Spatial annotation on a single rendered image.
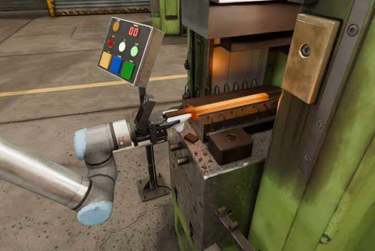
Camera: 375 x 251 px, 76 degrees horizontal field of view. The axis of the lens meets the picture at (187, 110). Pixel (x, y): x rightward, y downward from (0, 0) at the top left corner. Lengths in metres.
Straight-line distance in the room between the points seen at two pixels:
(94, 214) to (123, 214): 1.07
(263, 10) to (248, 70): 0.43
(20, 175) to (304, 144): 0.67
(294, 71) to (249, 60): 0.54
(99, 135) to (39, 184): 0.20
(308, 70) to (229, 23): 0.25
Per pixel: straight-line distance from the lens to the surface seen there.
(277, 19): 0.78
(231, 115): 0.85
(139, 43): 1.18
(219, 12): 0.67
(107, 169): 0.83
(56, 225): 1.92
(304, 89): 0.58
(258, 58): 1.14
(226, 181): 0.78
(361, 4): 0.52
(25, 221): 2.03
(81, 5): 8.79
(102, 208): 0.74
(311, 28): 0.56
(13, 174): 0.70
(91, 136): 0.77
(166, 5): 5.67
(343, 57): 0.54
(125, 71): 1.19
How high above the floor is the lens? 1.45
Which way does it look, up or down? 32 degrees down
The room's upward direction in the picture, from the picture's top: straight up
